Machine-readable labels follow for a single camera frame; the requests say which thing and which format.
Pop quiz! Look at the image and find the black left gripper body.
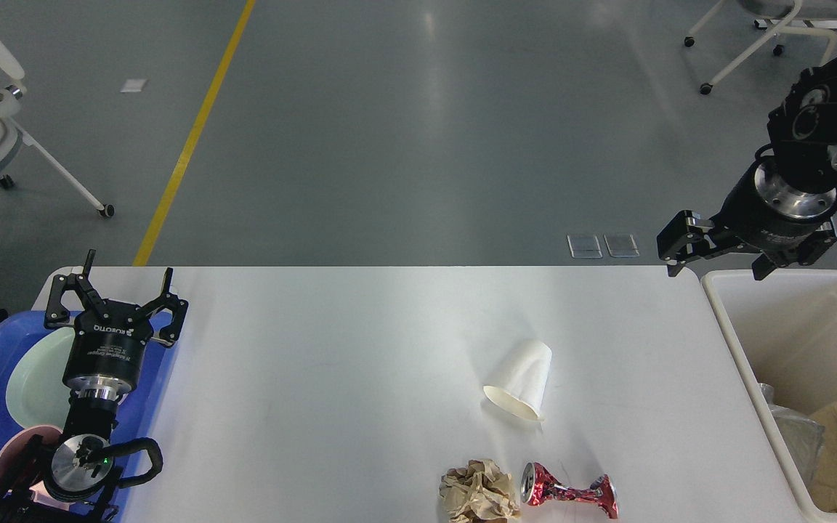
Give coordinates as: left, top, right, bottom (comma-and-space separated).
62, 312, 154, 394

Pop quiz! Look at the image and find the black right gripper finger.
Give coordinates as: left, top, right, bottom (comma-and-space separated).
751, 222, 837, 281
655, 211, 753, 277

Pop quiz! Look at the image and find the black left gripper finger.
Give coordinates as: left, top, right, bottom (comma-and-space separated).
132, 268, 189, 349
43, 251, 110, 330

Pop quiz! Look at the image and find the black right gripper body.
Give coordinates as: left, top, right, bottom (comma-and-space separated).
716, 160, 837, 251

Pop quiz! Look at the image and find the light green plate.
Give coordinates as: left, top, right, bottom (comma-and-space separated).
4, 327, 129, 431

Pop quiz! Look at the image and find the white paper cup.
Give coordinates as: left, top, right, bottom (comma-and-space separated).
482, 340, 554, 422

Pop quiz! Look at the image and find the aluminium foil tray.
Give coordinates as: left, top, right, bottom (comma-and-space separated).
759, 383, 826, 487

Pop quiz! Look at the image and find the brown paper ball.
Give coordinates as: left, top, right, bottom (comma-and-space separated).
438, 459, 521, 522

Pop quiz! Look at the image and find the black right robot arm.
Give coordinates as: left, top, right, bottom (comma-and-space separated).
655, 57, 837, 281

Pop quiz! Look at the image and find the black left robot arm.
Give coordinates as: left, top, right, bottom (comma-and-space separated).
0, 251, 189, 522

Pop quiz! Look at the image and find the beige plastic bin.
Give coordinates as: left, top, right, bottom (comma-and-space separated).
702, 269, 837, 522

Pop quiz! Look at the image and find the white chair base bar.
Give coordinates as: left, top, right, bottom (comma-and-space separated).
753, 19, 837, 31

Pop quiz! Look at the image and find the white wheeled chair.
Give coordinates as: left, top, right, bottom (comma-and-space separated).
682, 0, 837, 96

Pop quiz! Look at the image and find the red foil wrapper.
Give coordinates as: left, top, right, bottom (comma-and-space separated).
520, 461, 619, 520

